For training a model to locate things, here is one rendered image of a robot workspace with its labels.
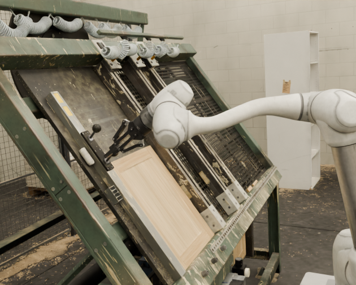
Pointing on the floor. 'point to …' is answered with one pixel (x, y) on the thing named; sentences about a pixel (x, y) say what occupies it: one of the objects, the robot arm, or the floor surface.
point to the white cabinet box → (279, 87)
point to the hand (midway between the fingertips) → (112, 151)
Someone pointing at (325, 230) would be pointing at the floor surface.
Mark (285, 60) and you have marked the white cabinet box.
